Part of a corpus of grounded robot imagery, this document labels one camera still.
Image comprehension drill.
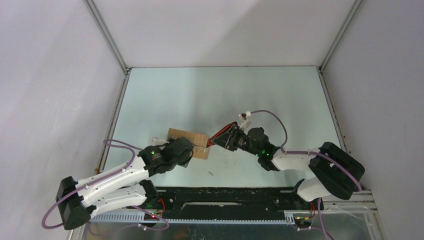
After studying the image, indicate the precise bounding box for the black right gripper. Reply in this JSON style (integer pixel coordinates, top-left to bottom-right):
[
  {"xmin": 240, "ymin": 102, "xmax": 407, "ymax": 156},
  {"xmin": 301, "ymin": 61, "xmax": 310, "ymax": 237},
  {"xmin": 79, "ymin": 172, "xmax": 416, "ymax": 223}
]
[{"xmin": 211, "ymin": 124, "xmax": 261, "ymax": 157}]

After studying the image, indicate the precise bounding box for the red black utility knife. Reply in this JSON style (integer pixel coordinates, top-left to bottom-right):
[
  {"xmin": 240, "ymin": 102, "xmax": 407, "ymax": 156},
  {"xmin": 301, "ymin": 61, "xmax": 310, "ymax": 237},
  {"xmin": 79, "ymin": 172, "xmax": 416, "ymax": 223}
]
[{"xmin": 206, "ymin": 121, "xmax": 238, "ymax": 147}]

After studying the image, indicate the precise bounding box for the brown cardboard express box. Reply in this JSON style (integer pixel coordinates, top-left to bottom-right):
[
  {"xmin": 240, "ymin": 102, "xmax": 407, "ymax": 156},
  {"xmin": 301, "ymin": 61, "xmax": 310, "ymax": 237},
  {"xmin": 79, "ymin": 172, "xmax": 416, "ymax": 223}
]
[{"xmin": 167, "ymin": 128, "xmax": 210, "ymax": 160}]

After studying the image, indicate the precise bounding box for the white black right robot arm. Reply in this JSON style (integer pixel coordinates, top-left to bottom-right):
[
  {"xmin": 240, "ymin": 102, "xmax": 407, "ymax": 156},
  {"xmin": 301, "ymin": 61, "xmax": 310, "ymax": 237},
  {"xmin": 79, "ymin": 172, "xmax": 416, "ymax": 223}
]
[{"xmin": 208, "ymin": 122, "xmax": 365, "ymax": 209}]

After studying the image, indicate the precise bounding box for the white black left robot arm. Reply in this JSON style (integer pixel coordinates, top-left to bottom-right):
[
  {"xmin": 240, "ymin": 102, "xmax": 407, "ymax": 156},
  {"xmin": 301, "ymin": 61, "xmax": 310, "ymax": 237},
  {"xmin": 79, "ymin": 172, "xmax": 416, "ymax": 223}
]
[{"xmin": 54, "ymin": 137, "xmax": 194, "ymax": 230}]

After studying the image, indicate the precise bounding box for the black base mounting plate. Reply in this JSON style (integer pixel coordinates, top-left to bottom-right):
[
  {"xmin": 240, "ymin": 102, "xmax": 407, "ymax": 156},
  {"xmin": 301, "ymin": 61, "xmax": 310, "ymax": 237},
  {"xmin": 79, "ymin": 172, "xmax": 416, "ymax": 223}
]
[{"xmin": 140, "ymin": 180, "xmax": 324, "ymax": 221}]

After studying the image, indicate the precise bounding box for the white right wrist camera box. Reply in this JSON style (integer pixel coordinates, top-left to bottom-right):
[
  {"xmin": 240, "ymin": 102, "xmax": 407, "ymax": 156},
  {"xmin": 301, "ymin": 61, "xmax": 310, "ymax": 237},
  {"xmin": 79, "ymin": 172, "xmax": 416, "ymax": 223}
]
[{"xmin": 238, "ymin": 111, "xmax": 252, "ymax": 132}]

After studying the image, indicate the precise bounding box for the aluminium frame rail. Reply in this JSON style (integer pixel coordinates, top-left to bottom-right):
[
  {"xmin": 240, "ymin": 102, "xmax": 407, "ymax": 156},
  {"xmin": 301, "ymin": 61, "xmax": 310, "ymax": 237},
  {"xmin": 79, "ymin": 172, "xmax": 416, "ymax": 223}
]
[{"xmin": 68, "ymin": 187, "xmax": 387, "ymax": 240}]

